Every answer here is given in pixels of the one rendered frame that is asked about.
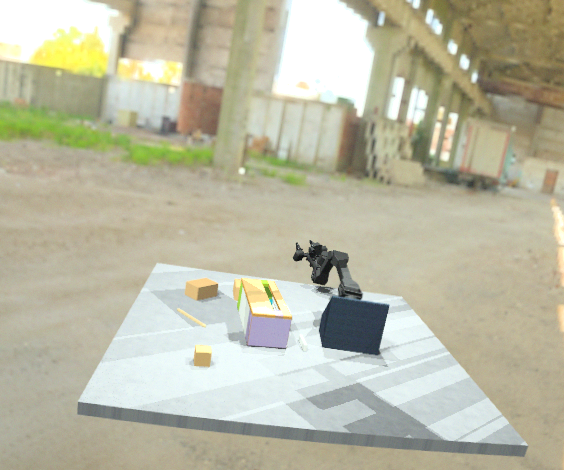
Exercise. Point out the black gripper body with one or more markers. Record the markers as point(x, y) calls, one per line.
point(298, 256)

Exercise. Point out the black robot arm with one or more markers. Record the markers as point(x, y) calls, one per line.
point(348, 288)

